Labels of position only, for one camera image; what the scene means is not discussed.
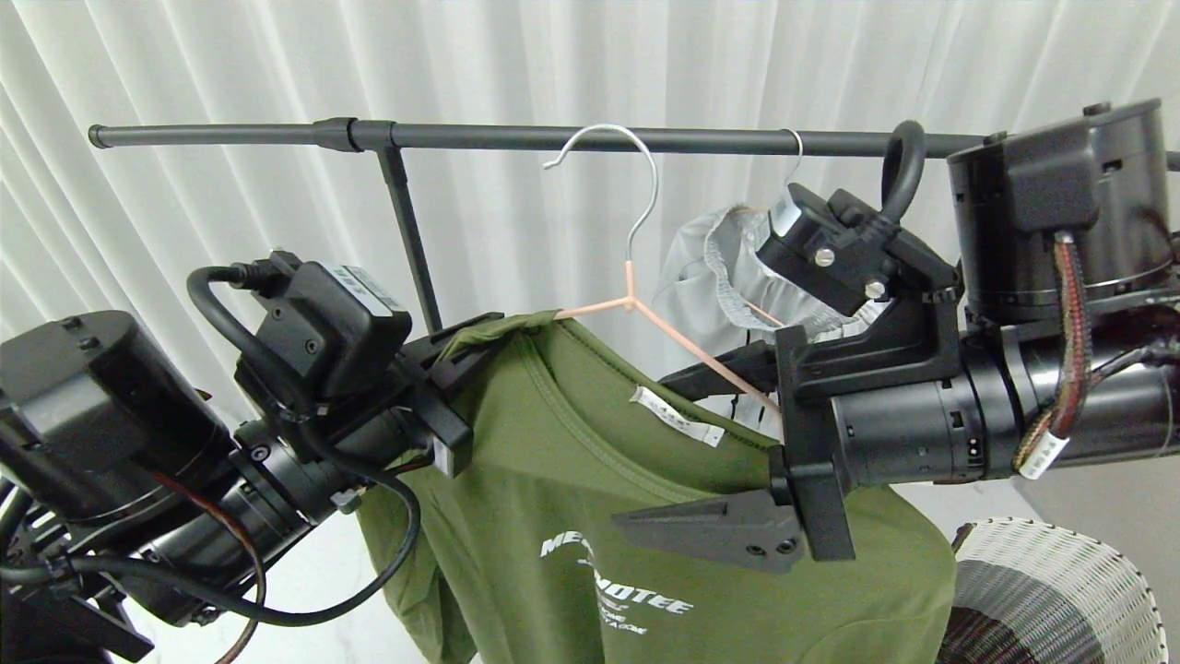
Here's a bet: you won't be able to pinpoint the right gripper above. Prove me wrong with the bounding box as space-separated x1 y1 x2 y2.
611 318 1180 575

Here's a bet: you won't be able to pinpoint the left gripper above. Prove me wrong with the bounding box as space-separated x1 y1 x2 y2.
120 369 474 628

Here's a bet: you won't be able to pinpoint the pale grey shorts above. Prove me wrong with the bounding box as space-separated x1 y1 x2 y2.
653 205 886 434

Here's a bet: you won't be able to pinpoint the green garment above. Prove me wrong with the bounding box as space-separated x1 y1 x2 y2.
355 311 958 664

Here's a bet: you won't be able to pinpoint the pink clothes hanger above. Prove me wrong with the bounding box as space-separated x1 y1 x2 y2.
737 129 805 328
544 124 785 434

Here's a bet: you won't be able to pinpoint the white laundry basket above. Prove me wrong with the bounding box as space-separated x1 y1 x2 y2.
936 516 1168 664

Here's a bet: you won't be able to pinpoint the black clothes rack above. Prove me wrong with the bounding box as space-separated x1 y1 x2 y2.
88 117 1180 338

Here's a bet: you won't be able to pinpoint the black cable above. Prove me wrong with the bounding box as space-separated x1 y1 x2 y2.
880 120 926 227
0 266 422 630

